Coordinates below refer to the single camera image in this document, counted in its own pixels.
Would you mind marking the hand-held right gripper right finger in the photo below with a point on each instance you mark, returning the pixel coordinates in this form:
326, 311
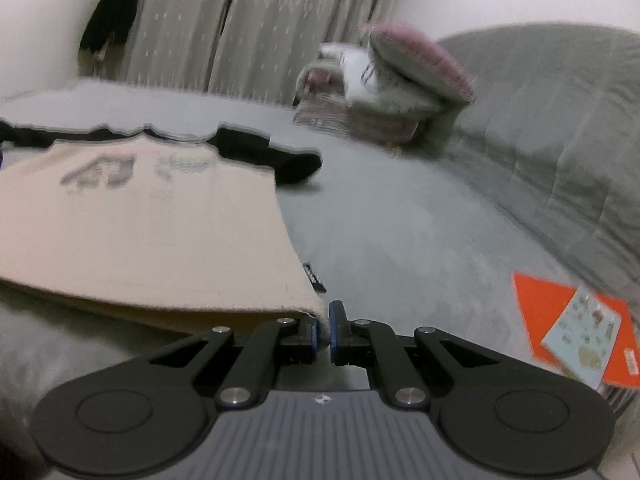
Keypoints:
336, 334

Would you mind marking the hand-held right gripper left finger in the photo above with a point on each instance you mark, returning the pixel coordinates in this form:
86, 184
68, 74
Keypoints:
311, 339

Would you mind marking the beige and black shirt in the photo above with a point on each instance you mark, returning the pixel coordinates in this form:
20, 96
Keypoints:
150, 235

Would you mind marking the grey bed sheet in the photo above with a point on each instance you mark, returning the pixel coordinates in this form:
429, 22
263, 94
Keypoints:
400, 230

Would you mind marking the orange booklet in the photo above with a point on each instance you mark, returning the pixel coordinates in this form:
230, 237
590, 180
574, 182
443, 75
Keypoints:
542, 310

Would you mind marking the folded grey and pink quilt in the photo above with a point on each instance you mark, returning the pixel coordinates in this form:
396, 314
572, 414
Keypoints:
350, 115

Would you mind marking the light blue printed card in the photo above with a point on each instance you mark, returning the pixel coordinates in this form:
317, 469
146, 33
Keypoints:
582, 337

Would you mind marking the white flower-print pillow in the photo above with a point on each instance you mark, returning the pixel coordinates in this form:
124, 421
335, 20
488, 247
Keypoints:
350, 72

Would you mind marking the grey and pink pillow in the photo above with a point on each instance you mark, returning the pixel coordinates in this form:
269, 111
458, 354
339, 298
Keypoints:
420, 60

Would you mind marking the grey quilted headboard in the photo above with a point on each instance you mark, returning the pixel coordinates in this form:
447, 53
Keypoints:
550, 110

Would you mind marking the grey star-print curtain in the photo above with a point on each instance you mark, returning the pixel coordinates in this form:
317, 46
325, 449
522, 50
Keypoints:
175, 25
310, 15

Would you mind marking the black hanging jacket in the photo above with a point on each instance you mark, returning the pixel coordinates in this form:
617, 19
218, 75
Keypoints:
112, 15

